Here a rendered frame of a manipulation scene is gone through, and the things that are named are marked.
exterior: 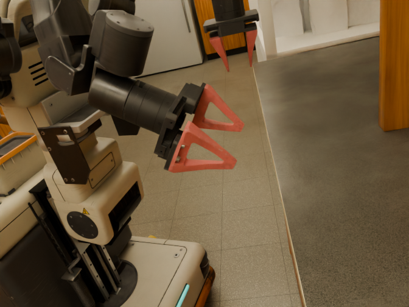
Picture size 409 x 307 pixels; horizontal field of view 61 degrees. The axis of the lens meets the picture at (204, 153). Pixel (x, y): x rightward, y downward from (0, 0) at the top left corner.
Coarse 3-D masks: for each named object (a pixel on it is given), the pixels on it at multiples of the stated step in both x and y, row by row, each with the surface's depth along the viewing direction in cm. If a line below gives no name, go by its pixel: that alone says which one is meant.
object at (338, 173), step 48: (336, 48) 116; (288, 96) 89; (336, 96) 83; (288, 144) 68; (336, 144) 64; (384, 144) 61; (288, 192) 55; (336, 192) 53; (384, 192) 50; (336, 240) 45; (384, 240) 43; (336, 288) 39; (384, 288) 37
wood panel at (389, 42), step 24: (384, 0) 54; (408, 0) 53; (384, 24) 56; (408, 24) 55; (384, 48) 58; (408, 48) 57; (384, 72) 60; (408, 72) 59; (384, 96) 61; (408, 96) 61; (384, 120) 63; (408, 120) 63
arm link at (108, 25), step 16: (96, 16) 41; (112, 16) 40; (128, 16) 42; (96, 32) 42; (112, 32) 39; (128, 32) 39; (144, 32) 39; (96, 48) 43; (112, 48) 40; (128, 48) 40; (144, 48) 41; (48, 64) 45; (64, 64) 44; (80, 64) 44; (112, 64) 41; (128, 64) 41; (144, 64) 43; (64, 80) 45; (80, 80) 45
